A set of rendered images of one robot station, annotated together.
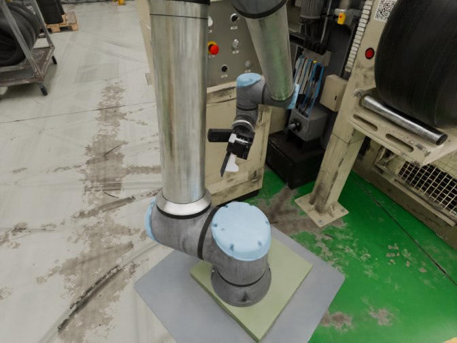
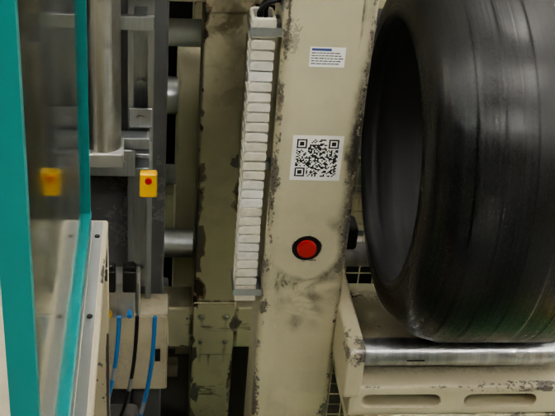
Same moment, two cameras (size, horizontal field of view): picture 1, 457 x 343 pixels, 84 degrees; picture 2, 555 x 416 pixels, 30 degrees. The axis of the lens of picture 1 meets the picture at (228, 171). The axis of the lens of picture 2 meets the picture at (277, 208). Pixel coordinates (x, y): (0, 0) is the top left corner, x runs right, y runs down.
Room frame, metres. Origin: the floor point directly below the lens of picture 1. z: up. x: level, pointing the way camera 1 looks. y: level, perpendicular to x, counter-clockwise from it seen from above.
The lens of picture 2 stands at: (0.75, 0.68, 1.94)
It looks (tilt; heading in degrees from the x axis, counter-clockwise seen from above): 31 degrees down; 289
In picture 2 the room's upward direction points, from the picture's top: 5 degrees clockwise
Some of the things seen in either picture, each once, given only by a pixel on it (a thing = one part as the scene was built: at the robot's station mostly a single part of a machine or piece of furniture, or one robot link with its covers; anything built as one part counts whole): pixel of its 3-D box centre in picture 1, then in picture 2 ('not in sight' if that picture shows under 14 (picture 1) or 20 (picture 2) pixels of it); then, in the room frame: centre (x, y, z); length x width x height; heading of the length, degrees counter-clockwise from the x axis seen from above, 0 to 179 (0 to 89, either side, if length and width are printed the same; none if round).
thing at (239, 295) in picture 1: (241, 267); not in sight; (0.37, -0.04, 0.69); 0.19 x 0.19 x 0.10
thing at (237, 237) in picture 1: (238, 241); not in sight; (0.38, -0.03, 0.82); 0.17 x 0.15 x 0.18; 67
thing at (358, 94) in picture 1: (383, 92); (337, 299); (1.12, -0.72, 0.90); 0.40 x 0.03 x 0.10; 118
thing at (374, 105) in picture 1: (398, 117); (461, 351); (0.89, -0.68, 0.90); 0.35 x 0.05 x 0.05; 28
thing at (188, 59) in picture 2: not in sight; (187, 196); (1.70, -1.34, 0.61); 0.33 x 0.06 x 0.86; 118
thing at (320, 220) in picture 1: (321, 205); not in sight; (1.18, -0.66, 0.02); 0.27 x 0.27 x 0.04; 28
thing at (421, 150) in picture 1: (390, 131); (452, 382); (0.90, -0.67, 0.84); 0.36 x 0.09 x 0.06; 28
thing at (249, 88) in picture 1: (250, 91); not in sight; (0.94, -0.08, 0.99); 0.12 x 0.09 x 0.12; 67
